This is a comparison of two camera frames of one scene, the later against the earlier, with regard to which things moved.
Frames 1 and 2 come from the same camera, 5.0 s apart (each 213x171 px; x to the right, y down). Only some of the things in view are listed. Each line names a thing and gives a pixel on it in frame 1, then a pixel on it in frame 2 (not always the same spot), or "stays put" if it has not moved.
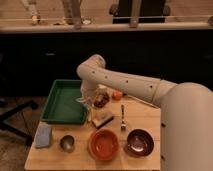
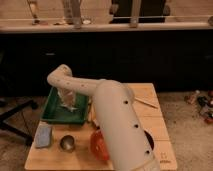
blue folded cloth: x=43 y=137 stays put
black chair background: x=151 y=12 stays put
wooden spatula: x=142 y=101 stays put
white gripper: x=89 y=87 to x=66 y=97
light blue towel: x=87 y=101 to x=72 y=109
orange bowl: x=103 y=144 stays put
